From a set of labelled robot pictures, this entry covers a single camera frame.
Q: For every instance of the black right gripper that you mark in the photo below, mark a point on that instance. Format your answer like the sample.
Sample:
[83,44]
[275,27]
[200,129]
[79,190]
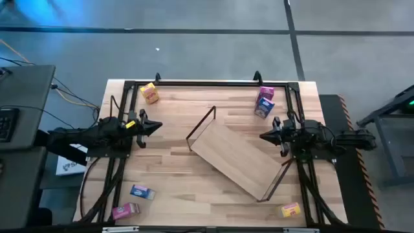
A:
[284,137]

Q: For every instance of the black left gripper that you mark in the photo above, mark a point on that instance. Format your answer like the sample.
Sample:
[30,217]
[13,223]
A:
[142,131]

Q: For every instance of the blue cereal box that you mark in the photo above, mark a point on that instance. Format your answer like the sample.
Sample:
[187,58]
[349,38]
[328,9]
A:
[264,107]
[142,192]

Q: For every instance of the yellow cereal box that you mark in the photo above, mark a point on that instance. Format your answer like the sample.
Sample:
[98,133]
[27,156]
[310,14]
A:
[149,93]
[290,210]

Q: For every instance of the pink cereal box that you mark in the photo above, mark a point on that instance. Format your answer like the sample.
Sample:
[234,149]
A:
[125,211]
[266,93]

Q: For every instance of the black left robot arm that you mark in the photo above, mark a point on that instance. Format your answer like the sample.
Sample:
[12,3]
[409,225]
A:
[97,132]

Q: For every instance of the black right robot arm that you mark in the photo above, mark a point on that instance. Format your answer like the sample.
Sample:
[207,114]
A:
[323,136]

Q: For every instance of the yellow tag label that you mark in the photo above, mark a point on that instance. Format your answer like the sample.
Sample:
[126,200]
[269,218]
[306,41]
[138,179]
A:
[130,124]

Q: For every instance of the black table clamp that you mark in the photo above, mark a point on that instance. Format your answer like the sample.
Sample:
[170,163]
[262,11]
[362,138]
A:
[157,77]
[257,77]

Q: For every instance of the black mat with hazard stripes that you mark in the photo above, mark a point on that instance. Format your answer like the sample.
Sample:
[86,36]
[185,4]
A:
[330,106]

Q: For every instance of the black support beam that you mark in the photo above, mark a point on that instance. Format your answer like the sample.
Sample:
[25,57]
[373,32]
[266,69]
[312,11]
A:
[68,155]

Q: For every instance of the white cardboard box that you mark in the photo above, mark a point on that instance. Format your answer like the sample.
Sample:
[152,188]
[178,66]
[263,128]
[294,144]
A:
[69,165]

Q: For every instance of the black metal stand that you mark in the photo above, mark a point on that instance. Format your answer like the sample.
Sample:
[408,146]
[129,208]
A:
[385,110]

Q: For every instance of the grey desk panel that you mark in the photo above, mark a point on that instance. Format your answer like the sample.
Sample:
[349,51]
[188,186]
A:
[19,187]
[26,97]

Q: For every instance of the black keyboard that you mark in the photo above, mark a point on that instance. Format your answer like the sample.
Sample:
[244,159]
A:
[7,124]

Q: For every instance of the small black device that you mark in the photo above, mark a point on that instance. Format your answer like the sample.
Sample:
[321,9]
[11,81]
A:
[4,72]

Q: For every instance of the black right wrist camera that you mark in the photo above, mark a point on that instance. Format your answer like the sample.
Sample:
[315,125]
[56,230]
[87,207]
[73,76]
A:
[288,124]

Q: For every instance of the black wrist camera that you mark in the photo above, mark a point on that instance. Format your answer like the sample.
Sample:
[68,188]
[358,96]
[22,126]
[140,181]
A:
[132,116]
[288,124]

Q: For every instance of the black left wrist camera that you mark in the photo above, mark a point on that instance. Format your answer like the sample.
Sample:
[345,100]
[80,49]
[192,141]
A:
[132,116]

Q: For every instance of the wooden shelf with metal frame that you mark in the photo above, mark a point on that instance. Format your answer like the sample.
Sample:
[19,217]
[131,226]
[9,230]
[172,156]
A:
[236,158]

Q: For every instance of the black aluminium table frame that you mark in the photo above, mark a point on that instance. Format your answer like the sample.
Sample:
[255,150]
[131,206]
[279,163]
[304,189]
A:
[210,83]

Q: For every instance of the silver metal bracket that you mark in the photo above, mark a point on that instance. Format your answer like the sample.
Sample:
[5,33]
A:
[300,230]
[120,229]

